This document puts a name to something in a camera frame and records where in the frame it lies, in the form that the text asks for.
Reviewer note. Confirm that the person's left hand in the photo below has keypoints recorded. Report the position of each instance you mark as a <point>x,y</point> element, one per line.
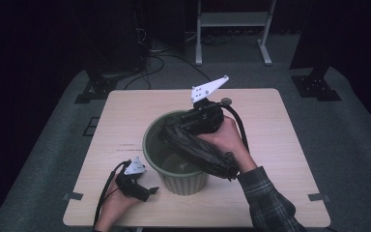
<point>116,209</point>

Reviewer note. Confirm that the person's right hand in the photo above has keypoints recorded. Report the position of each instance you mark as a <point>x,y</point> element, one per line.
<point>227,138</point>

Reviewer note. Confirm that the grey round disc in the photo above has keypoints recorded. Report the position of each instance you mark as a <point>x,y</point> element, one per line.
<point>226,101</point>

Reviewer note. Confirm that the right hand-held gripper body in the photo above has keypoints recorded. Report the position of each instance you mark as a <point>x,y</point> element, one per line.
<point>207,121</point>

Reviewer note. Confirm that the grey tape strip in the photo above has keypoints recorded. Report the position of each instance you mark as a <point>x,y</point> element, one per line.
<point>73,196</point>
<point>319,197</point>

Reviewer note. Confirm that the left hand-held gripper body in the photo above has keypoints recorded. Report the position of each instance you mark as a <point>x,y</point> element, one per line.
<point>132,183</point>

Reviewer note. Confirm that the black garbage bag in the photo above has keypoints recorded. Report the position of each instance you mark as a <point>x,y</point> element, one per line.
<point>203,154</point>

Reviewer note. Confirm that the dark floor outlet frame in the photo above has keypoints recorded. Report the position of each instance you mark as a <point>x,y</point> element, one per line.
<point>91,126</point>

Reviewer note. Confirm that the white metal stand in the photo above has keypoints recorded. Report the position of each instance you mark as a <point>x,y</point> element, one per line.
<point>233,18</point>

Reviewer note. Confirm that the black stand base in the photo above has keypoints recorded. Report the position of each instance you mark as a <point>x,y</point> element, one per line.
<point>315,85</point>
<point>96,88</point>

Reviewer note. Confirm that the green trash bin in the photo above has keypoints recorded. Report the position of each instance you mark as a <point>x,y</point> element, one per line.
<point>180,186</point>

